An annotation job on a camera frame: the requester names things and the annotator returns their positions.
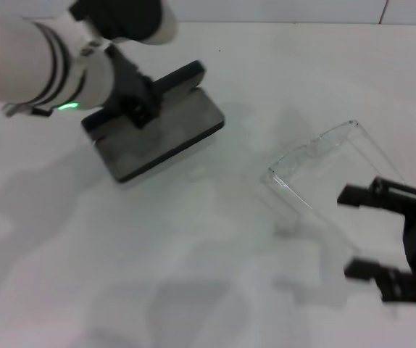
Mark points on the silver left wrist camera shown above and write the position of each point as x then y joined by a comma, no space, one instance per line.
128,18

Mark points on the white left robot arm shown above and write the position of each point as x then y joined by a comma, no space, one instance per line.
19,61

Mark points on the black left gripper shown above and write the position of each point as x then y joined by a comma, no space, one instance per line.
132,87

